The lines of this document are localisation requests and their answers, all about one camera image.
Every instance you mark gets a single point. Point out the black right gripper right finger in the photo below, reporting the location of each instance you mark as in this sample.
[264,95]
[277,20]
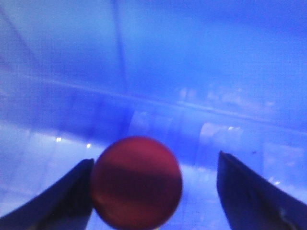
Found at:
[252,203]

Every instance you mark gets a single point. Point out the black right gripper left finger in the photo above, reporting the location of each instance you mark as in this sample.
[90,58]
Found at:
[66,205]

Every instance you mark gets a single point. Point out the red mushroom push button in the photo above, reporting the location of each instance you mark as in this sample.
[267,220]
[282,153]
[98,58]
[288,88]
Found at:
[136,184]

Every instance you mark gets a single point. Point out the large blue crate right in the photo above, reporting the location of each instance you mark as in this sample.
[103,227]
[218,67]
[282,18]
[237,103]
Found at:
[200,76]

